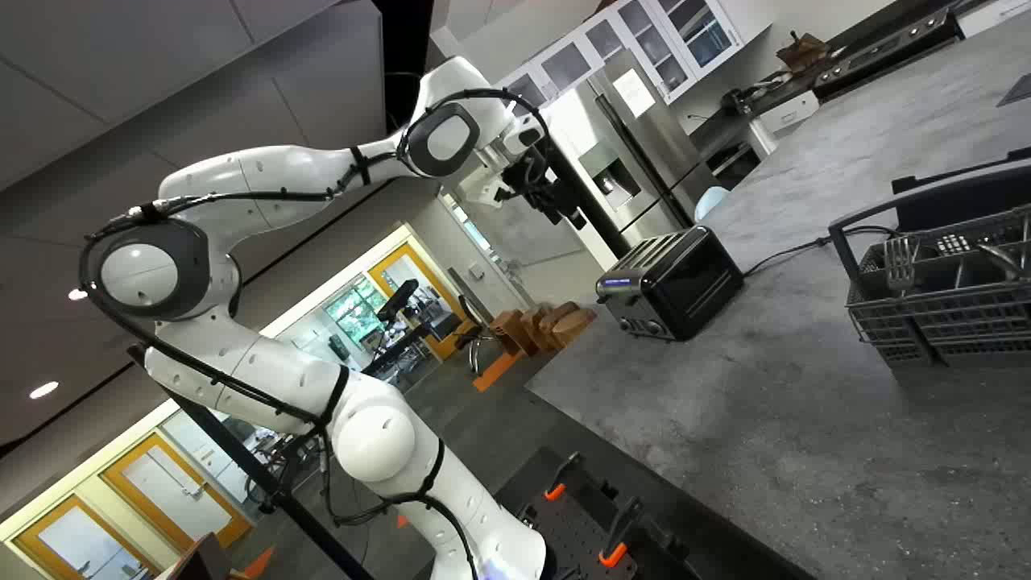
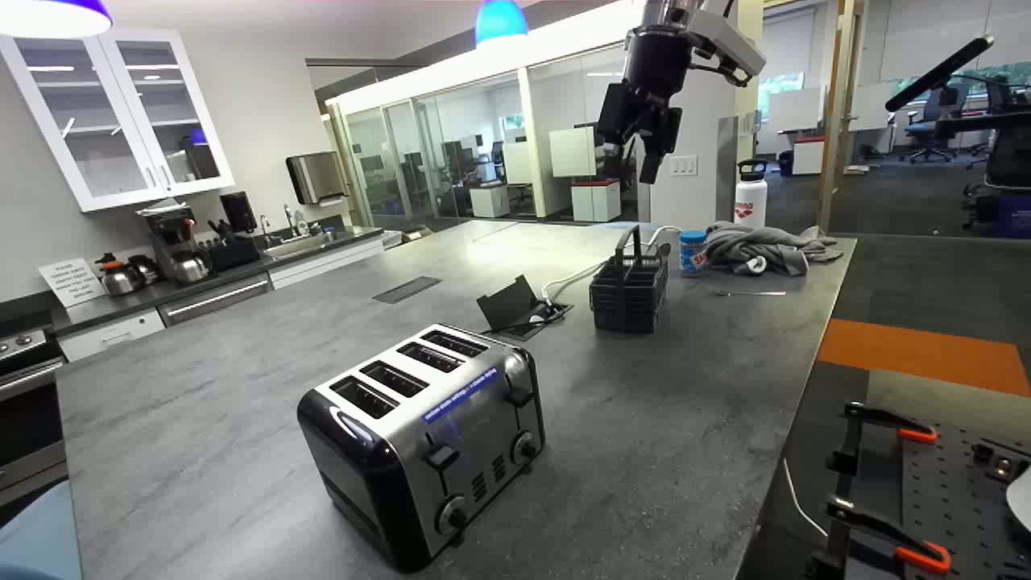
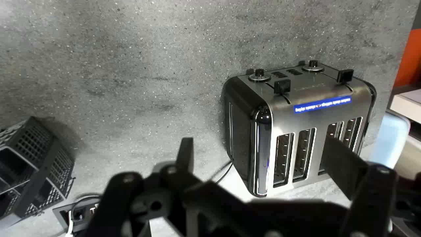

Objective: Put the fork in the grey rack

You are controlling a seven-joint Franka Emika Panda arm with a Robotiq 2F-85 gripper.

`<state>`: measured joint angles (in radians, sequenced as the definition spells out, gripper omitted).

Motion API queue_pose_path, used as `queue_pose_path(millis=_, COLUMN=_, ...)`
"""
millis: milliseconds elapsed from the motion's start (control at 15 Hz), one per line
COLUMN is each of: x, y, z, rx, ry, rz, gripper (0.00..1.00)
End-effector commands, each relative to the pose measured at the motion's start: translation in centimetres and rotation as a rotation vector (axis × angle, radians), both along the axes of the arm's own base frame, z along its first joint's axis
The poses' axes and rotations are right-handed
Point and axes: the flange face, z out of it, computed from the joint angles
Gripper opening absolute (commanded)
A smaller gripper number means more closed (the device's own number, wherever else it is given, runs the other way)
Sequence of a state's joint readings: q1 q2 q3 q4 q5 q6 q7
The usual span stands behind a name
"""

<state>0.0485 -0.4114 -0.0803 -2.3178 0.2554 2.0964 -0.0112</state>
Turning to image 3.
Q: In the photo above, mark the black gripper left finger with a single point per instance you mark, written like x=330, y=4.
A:
x=185, y=153

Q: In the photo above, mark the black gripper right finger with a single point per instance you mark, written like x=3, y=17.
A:
x=344, y=165

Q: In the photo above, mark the grey plastic cutlery rack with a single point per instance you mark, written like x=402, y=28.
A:
x=31, y=166

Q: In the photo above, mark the light blue plastic container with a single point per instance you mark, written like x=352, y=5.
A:
x=389, y=140

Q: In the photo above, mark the black box appliance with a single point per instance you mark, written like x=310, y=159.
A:
x=303, y=132

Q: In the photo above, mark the white flat box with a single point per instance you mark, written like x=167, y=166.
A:
x=409, y=104

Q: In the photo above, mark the orange panel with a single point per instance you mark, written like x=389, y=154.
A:
x=410, y=61

